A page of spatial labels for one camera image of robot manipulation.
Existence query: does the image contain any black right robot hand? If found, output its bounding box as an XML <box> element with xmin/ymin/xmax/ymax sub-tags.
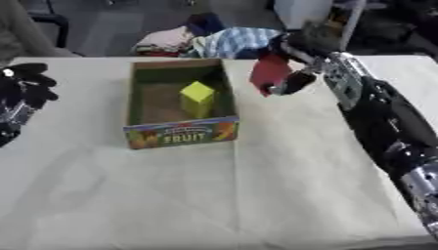
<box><xmin>265</xmin><ymin>22</ymin><xmax>346</xmax><ymax>97</ymax></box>

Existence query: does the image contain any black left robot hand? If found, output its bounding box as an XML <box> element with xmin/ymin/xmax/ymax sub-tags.
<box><xmin>0</xmin><ymin>62</ymin><xmax>61</xmax><ymax>111</ymax></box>

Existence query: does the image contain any red block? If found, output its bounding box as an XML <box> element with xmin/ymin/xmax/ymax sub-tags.
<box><xmin>247</xmin><ymin>53</ymin><xmax>296</xmax><ymax>98</ymax></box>

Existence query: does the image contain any cardboard box with green inside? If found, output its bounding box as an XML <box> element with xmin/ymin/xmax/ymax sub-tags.
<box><xmin>121</xmin><ymin>59</ymin><xmax>241</xmax><ymax>150</ymax></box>

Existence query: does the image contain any white cabinet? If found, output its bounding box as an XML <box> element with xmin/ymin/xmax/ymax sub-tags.
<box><xmin>272</xmin><ymin>0</ymin><xmax>369</xmax><ymax>51</ymax></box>

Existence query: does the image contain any person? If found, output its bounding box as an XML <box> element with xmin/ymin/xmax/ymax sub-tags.
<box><xmin>0</xmin><ymin>0</ymin><xmax>82</xmax><ymax>66</ymax></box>

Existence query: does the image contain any blue striped cloth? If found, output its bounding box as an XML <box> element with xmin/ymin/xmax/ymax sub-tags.
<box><xmin>188</xmin><ymin>26</ymin><xmax>286</xmax><ymax>60</ymax></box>

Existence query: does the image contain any black chair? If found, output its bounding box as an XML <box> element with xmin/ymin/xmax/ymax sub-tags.
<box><xmin>25</xmin><ymin>0</ymin><xmax>72</xmax><ymax>50</ymax></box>

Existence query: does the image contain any dark blue cloth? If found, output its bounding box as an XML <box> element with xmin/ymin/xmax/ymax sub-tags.
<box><xmin>183</xmin><ymin>12</ymin><xmax>228</xmax><ymax>37</ymax></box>

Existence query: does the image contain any yellow-green block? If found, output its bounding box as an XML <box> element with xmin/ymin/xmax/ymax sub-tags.
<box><xmin>178</xmin><ymin>80</ymin><xmax>218</xmax><ymax>120</ymax></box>

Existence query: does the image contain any white and red cloth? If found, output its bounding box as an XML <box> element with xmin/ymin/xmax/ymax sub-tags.
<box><xmin>130</xmin><ymin>25</ymin><xmax>197</xmax><ymax>59</ymax></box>

